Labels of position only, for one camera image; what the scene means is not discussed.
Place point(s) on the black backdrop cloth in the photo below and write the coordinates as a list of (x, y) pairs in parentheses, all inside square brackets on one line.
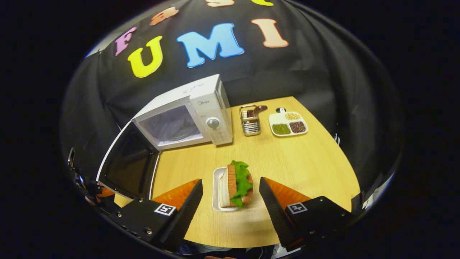
[(287, 72)]

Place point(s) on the metal utensil holder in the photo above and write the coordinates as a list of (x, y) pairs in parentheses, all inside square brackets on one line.
[(250, 124)]

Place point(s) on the white rectangular plate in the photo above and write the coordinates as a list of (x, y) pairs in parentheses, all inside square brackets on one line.
[(215, 190)]

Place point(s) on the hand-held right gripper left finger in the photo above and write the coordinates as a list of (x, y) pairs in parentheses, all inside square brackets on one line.
[(183, 216)]

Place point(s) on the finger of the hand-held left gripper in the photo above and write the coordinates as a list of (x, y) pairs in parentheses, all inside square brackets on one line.
[(106, 192)]

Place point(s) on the lettuce sandwich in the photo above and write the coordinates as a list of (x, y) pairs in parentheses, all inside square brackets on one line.
[(237, 183)]

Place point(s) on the white sectioned bean plate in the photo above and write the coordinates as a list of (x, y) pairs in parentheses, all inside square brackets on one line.
[(287, 124)]

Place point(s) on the white microwave oven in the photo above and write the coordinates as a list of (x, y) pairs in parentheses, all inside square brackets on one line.
[(212, 104)]

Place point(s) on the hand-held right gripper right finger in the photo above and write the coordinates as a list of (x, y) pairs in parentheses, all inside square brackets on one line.
[(276, 212)]

